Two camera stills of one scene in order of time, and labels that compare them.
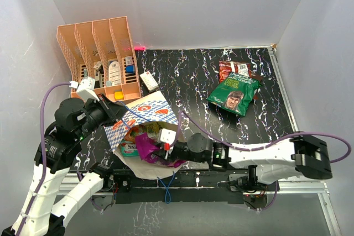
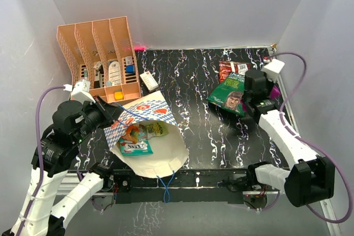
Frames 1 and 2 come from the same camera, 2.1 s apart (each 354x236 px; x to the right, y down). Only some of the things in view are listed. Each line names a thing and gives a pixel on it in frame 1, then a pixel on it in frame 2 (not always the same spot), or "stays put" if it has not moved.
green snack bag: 234,92 stays put
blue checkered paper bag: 152,108 stays put
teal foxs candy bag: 129,148 stays put
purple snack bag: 146,146 → 275,93
